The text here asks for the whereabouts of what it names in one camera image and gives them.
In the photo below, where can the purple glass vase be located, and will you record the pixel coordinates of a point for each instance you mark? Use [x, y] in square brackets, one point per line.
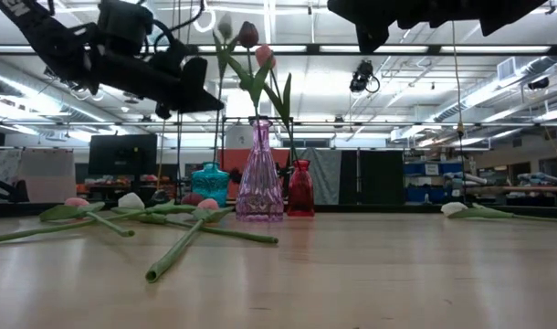
[260, 183]

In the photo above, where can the blue bin white label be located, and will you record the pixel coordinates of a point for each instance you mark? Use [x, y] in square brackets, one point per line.
[415, 169]

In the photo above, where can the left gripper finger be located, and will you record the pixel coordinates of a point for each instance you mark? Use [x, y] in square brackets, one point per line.
[196, 102]
[195, 75]

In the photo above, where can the black partition panel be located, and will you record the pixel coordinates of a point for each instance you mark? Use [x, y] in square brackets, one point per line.
[379, 178]

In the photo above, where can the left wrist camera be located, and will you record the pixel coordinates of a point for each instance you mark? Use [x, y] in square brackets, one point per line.
[125, 25]

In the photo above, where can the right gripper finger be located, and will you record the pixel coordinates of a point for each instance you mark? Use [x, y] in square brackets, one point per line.
[360, 17]
[351, 4]

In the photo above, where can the black monitor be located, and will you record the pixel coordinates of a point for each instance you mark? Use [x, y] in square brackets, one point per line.
[123, 155]

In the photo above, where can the black overhead camera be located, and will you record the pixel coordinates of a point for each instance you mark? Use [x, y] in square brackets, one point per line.
[363, 77]

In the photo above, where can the black table frame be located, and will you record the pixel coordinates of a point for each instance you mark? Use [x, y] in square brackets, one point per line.
[374, 209]

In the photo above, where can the wooden workbench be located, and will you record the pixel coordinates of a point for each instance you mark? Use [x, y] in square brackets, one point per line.
[525, 188]

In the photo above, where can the white patterned sheet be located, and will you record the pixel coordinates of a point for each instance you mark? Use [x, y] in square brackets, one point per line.
[4, 164]

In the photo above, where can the teal glass vase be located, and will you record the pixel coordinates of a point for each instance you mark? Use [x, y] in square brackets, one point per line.
[210, 185]

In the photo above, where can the pale pink partition panel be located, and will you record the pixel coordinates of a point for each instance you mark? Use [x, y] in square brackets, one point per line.
[48, 178]

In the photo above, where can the white ceiling vent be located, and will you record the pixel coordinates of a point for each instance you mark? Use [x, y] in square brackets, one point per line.
[507, 68]

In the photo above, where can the grey curtain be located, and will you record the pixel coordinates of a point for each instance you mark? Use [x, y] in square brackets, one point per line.
[326, 173]

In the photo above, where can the thin black frame bar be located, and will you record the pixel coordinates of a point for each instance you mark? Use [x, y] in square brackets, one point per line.
[397, 124]

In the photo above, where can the red glass vase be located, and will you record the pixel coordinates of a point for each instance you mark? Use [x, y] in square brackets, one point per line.
[300, 192]

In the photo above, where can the blue storage bin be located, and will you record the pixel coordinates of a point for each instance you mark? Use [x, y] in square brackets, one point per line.
[424, 195]

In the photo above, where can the red partition panel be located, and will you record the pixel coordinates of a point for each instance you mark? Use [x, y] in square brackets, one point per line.
[230, 157]

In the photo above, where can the black ceiling device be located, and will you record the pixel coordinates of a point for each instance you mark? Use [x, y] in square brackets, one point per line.
[539, 83]

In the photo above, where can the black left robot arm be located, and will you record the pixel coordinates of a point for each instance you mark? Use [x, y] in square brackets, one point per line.
[45, 41]

